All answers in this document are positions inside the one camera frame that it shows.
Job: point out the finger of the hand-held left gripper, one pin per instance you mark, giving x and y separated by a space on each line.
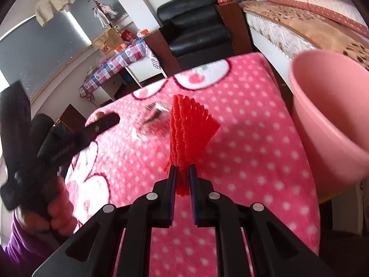
103 122

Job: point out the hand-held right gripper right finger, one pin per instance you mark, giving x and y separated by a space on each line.
193 202

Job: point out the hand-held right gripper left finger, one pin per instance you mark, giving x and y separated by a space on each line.
174 196

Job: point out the red foam fruit net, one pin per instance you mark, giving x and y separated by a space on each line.
187 127

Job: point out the pink plastic bin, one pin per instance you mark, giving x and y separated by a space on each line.
323 138

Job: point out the person's left hand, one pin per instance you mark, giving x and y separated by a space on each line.
59 216

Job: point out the brown walnut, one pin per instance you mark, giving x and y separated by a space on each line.
98 116

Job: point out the black leather chair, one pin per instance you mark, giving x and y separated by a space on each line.
40 127

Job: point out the small brown wooden table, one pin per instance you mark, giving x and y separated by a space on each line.
72 115

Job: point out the crumpled clear plastic wrapper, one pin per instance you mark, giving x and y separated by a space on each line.
152 119

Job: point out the plaid covered side table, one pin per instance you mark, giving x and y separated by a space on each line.
115 63

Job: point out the white desk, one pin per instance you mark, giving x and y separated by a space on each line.
141 69

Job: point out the orange box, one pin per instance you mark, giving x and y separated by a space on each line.
120 48

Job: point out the brown paper bag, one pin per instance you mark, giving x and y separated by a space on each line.
109 43

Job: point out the grey roller blind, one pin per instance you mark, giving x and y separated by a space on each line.
43 54

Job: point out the red box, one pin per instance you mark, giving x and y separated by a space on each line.
128 35

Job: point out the small orange packet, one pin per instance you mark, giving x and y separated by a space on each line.
144 33

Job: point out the coat rack with white garment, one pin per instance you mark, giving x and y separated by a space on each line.
103 13

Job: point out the cream hanging garment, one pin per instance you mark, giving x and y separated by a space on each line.
53 4

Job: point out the black leather armchair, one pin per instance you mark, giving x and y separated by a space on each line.
196 26

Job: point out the flat yellow item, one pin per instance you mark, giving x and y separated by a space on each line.
330 197

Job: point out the white quilted mattress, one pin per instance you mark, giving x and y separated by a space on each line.
274 39

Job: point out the bed with patterned covers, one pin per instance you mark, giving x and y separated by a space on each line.
288 26

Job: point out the pink floral quilt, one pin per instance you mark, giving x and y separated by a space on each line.
311 4

